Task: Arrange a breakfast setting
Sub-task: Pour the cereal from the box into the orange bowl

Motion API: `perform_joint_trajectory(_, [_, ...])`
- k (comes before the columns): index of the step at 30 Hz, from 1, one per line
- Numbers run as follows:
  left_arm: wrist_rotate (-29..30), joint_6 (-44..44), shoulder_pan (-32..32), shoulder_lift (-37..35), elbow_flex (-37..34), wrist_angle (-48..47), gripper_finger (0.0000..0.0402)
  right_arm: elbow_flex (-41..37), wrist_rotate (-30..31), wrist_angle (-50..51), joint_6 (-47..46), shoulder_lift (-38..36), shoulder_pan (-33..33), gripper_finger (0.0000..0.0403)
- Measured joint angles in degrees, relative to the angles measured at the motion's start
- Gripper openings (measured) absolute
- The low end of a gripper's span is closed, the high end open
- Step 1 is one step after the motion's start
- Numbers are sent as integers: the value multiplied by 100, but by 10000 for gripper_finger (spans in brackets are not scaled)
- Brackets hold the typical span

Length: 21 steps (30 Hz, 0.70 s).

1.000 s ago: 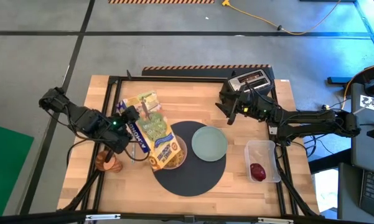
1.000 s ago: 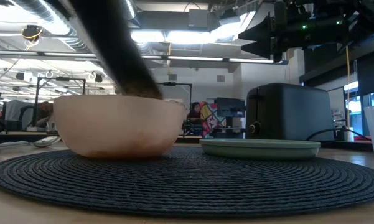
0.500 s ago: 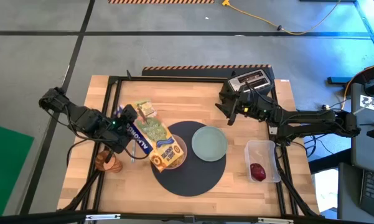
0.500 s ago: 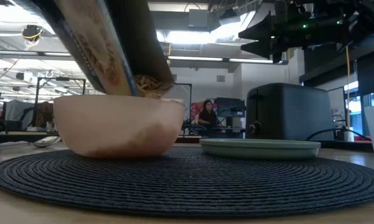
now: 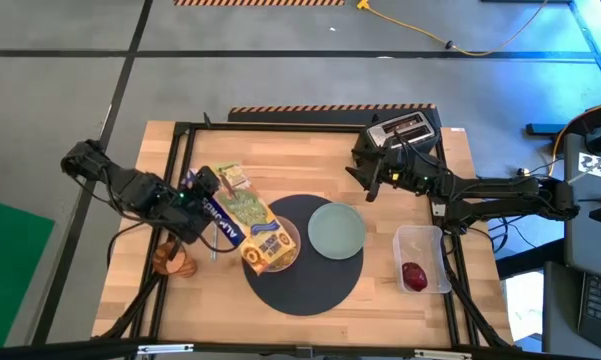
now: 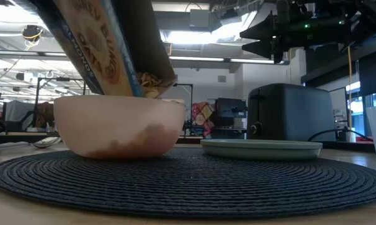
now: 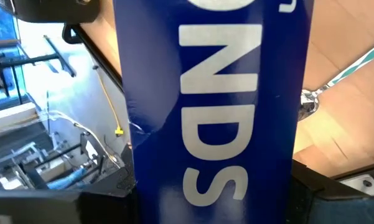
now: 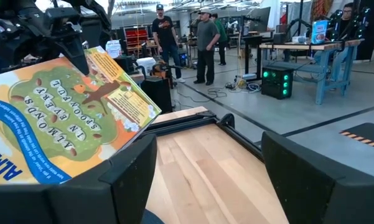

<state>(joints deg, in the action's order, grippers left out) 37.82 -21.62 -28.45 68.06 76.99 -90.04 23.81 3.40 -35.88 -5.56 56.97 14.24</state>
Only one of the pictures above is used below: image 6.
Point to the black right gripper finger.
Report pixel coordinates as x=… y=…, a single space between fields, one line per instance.
x=262 y=48
x=264 y=28

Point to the family size cereal box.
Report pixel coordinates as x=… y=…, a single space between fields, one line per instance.
x=97 y=43

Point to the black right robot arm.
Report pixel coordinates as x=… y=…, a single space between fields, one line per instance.
x=372 y=15

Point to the long ceiling light strip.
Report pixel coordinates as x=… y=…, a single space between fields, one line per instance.
x=225 y=59

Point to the grey ceiling box unit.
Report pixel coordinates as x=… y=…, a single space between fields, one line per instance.
x=199 y=18

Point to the black background machine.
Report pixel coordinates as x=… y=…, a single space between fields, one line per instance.
x=231 y=109

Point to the black toaster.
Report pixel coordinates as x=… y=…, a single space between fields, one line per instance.
x=291 y=112

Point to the colourful patterned panel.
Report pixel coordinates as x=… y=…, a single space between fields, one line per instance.
x=203 y=117

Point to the pale green plate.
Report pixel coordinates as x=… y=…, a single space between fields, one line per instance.
x=261 y=150

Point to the cereal flakes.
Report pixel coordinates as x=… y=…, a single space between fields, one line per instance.
x=150 y=140

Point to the black round woven placemat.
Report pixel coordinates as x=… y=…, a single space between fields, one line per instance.
x=187 y=187

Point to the pink plastic bowl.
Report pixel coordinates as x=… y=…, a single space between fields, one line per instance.
x=112 y=122

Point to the metal spoon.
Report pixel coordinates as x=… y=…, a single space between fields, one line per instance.
x=47 y=142

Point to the black metal stand frame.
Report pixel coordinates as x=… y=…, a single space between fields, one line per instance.
x=191 y=106
x=37 y=93

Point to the black aluminium table frame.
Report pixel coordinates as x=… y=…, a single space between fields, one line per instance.
x=347 y=146

